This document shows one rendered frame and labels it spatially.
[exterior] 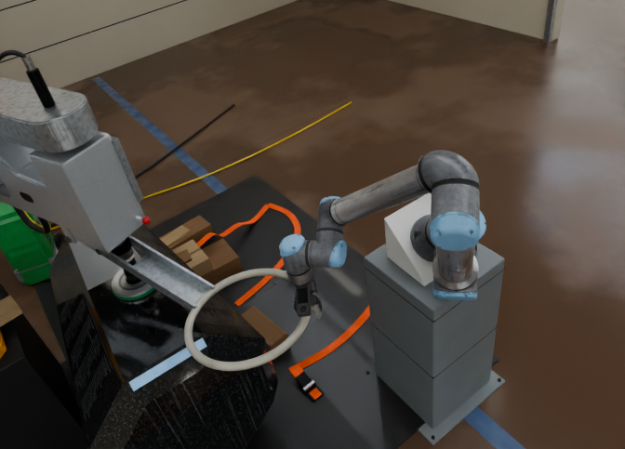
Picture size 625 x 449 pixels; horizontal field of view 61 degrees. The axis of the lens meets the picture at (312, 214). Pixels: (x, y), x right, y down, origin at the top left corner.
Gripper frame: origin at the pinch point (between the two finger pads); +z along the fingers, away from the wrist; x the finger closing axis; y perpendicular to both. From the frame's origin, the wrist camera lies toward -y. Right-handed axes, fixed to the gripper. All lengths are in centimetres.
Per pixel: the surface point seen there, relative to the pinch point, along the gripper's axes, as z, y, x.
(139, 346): 1, -2, 68
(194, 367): 9.4, -8.7, 47.3
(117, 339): 1, 2, 79
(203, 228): 62, 153, 93
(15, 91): -89, 46, 94
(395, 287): 5.1, 16.1, -32.4
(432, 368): 39, 2, -42
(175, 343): 2, -2, 54
